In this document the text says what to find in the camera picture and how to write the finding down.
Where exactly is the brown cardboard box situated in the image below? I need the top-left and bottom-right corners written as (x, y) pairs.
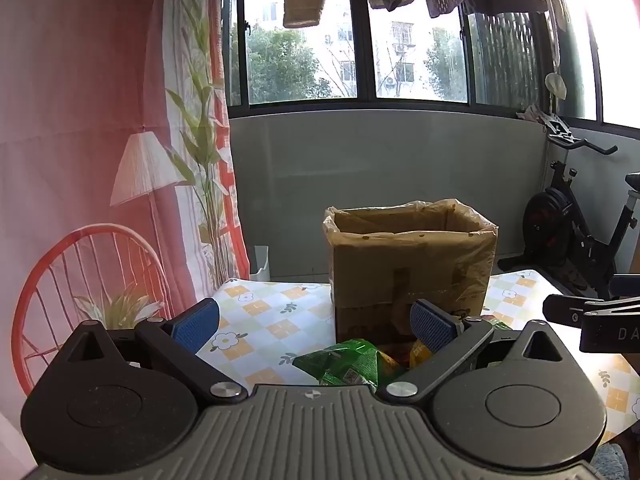
top-left (322, 200), bottom-right (500, 346)

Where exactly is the yellow snack packet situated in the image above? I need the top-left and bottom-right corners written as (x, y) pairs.
top-left (409, 337), bottom-right (437, 369)

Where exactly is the green snack packet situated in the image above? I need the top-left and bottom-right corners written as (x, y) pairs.
top-left (479, 312), bottom-right (514, 332)
top-left (292, 338), bottom-right (406, 394)

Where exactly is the floral checked tablecloth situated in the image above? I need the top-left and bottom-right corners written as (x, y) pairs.
top-left (195, 269), bottom-right (640, 443)

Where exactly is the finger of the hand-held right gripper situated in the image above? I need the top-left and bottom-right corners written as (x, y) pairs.
top-left (610, 274), bottom-right (640, 298)
top-left (543, 294), bottom-right (640, 330)

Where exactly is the black exercise bike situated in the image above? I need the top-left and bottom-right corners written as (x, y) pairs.
top-left (497, 115), bottom-right (640, 302)

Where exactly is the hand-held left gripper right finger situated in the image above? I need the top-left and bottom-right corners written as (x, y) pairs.
top-left (376, 298), bottom-right (568, 405)

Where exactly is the white cloth bundle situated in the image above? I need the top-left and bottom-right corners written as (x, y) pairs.
top-left (545, 72), bottom-right (569, 101)

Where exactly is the printed backdrop cloth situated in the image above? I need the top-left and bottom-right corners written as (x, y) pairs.
top-left (0, 0), bottom-right (251, 463)

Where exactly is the grey blue cloth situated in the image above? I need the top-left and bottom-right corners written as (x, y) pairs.
top-left (594, 442), bottom-right (632, 480)

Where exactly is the metal window grille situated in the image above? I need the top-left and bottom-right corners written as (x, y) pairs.
top-left (469, 10), bottom-right (542, 107)

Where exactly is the beige rag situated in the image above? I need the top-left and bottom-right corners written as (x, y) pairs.
top-left (517, 104), bottom-right (557, 127)

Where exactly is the black framed window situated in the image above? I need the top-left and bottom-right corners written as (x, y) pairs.
top-left (220, 0), bottom-right (640, 128)

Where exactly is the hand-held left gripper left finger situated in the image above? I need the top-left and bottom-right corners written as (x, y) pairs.
top-left (64, 297), bottom-right (249, 405)

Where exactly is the white waste bin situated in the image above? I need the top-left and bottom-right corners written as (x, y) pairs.
top-left (252, 245), bottom-right (272, 282)

